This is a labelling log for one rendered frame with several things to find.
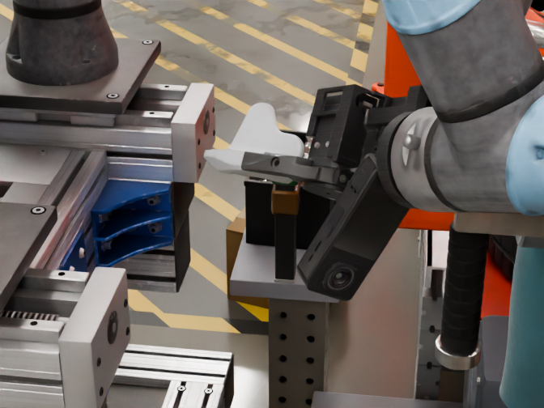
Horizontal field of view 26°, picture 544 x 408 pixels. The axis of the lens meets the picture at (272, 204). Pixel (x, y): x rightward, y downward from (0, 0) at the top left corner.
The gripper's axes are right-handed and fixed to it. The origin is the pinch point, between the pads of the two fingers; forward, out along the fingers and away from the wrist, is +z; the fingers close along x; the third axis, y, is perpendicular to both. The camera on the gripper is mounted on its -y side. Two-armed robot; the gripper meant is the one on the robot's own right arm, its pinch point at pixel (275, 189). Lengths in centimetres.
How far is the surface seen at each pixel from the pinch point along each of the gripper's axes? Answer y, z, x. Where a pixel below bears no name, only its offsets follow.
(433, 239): 14, 74, -75
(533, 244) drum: 3.8, 2.9, -32.7
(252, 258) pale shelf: 1, 75, -42
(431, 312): 1, 70, -76
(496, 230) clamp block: 1.6, -7.9, -18.2
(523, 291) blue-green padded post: 1.2, 17.7, -46.5
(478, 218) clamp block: 2.1, -7.3, -16.4
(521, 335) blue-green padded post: -4, 20, -50
